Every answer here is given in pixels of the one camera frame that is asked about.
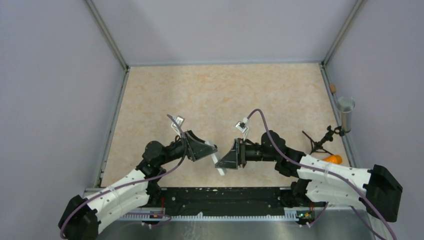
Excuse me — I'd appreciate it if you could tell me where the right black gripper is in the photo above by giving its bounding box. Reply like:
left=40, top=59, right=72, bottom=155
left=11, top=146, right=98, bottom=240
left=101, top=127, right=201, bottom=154
left=216, top=137, right=278, bottom=169

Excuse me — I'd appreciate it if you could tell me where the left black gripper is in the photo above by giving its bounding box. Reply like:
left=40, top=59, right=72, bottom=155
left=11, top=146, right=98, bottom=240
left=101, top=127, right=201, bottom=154
left=158, top=130, right=218, bottom=166

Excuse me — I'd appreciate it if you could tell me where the white remote control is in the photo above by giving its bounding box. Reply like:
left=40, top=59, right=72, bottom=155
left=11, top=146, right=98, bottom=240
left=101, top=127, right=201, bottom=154
left=205, top=140, right=226, bottom=176

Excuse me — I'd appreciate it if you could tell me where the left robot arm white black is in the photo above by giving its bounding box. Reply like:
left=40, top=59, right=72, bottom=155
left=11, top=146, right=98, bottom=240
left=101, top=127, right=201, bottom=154
left=58, top=130, right=218, bottom=240

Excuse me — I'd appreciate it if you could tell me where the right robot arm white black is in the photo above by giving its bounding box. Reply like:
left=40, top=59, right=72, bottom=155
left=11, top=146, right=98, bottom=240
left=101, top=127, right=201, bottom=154
left=215, top=130, right=403, bottom=223

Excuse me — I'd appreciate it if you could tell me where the orange carrot toy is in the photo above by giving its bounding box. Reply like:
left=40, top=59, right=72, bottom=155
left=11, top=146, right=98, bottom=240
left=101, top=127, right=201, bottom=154
left=323, top=154, right=343, bottom=165

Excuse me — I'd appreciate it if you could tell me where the small cork piece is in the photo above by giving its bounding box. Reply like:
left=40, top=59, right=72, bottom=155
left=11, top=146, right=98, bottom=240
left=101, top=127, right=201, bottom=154
left=329, top=84, right=337, bottom=94

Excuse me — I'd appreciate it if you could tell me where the silver metal cylinder cup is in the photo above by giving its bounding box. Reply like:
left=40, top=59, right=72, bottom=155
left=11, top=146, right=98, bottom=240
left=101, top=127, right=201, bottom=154
left=336, top=96, right=356, bottom=133

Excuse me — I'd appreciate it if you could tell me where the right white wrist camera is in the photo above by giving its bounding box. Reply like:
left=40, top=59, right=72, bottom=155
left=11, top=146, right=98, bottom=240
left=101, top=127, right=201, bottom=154
left=235, top=117, right=250, bottom=140

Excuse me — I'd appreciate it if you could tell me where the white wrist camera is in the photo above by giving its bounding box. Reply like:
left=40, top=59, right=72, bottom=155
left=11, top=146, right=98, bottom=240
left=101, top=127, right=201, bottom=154
left=170, top=115, right=185, bottom=138
left=235, top=117, right=250, bottom=140

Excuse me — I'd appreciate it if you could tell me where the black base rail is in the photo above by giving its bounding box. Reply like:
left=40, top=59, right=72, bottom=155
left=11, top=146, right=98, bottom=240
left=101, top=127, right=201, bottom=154
left=146, top=187, right=325, bottom=217

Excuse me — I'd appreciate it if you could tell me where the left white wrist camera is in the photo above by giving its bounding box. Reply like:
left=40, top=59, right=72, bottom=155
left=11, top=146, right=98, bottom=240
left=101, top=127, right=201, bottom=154
left=170, top=115, right=185, bottom=138

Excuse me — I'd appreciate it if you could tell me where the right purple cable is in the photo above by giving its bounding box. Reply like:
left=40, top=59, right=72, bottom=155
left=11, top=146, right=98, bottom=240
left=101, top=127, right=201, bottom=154
left=245, top=108, right=398, bottom=240

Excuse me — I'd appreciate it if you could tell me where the purple cable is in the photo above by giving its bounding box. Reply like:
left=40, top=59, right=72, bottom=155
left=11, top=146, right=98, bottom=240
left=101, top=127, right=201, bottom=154
left=245, top=108, right=398, bottom=240
left=59, top=113, right=188, bottom=240

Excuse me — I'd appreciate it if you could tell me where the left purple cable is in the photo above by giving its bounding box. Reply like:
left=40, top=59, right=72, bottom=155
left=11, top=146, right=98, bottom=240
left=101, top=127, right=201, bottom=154
left=59, top=113, right=188, bottom=240

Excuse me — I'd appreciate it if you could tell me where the black clamp mount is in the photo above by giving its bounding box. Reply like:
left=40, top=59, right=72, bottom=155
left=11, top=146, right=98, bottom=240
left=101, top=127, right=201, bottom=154
left=301, top=125, right=347, bottom=155

